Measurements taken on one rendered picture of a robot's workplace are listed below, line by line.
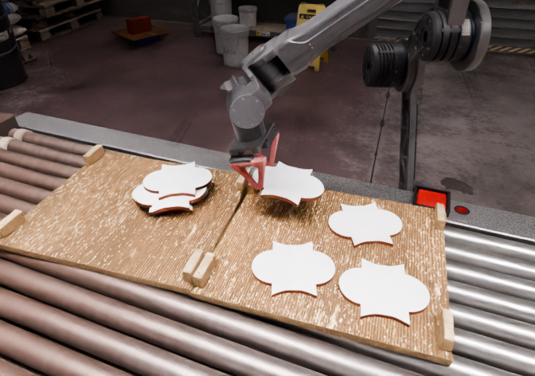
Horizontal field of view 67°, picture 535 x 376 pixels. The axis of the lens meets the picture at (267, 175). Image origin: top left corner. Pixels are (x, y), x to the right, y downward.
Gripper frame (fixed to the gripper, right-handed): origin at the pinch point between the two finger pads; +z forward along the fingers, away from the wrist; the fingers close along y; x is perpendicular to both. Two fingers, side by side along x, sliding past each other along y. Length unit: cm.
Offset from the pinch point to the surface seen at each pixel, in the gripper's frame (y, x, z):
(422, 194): -14.4, 29.0, 16.8
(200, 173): -2.1, -15.5, -0.4
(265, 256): 14.6, 2.5, 8.1
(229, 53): -322, -150, 48
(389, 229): 1.3, 23.0, 13.6
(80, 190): 6.1, -41.5, -3.2
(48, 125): -21, -73, -10
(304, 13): -346, -72, 30
